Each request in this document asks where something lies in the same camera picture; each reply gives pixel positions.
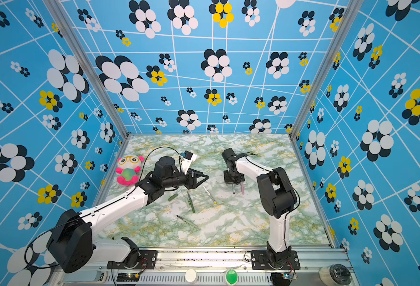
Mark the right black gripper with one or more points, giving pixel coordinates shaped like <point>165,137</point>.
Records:
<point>226,179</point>

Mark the pink green plush toy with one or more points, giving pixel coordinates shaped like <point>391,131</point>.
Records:
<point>128,170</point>

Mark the left aluminium corner post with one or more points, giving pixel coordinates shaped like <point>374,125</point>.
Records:
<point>58,14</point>

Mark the pink pen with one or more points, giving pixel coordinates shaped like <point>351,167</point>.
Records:
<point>242,188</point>

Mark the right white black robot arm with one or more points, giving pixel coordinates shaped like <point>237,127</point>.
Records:
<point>278,198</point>

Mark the aluminium front rail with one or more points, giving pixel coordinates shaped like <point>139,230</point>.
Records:
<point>210,264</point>

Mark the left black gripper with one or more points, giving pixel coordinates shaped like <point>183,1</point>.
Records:
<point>194,184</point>

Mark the white push button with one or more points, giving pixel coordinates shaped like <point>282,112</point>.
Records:
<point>191,276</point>

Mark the dark green gel pen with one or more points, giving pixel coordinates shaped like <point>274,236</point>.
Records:
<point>187,221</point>

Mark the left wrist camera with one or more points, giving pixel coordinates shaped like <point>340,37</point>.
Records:
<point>187,158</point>

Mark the green push button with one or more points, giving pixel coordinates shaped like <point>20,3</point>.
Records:
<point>231,277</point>

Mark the aluminium corner post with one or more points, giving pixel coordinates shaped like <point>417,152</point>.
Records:
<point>58,14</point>
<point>350,15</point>

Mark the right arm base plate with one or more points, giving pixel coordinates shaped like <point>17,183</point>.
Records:
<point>268,260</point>

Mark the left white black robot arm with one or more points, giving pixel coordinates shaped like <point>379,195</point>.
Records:
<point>72,242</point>

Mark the right aluminium corner post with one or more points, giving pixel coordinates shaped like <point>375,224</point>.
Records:
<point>350,15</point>

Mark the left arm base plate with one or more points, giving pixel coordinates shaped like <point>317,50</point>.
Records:
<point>141,260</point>

